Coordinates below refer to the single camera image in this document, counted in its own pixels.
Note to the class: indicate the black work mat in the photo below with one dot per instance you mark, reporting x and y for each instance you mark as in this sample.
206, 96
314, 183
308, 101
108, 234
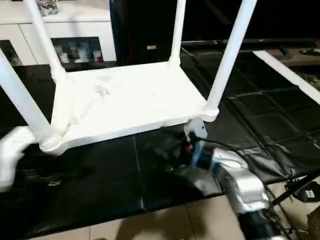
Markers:
100, 175

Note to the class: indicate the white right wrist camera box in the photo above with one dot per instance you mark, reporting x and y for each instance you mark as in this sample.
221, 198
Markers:
195, 129

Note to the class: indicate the black metal stand leg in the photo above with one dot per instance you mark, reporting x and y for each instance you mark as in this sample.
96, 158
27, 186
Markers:
297, 187

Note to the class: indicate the white plastic table top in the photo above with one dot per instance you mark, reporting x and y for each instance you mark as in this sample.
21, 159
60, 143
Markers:
135, 95

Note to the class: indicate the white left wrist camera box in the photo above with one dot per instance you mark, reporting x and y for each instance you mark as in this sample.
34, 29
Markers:
12, 155

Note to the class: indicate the crumpled silver black object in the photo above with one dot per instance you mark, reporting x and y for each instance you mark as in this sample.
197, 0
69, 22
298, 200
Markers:
47, 7

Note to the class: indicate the glossy black long bar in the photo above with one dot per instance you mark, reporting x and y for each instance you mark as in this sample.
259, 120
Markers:
280, 40

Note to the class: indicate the white cabinet with glass doors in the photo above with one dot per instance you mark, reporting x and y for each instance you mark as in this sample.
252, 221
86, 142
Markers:
75, 27

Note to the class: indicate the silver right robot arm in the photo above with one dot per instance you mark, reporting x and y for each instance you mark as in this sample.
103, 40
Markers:
240, 185

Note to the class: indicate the black cabinet with orange label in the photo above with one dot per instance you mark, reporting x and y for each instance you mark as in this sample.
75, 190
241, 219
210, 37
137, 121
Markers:
145, 25

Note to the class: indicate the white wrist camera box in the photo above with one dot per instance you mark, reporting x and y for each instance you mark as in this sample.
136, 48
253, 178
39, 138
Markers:
12, 155
195, 129

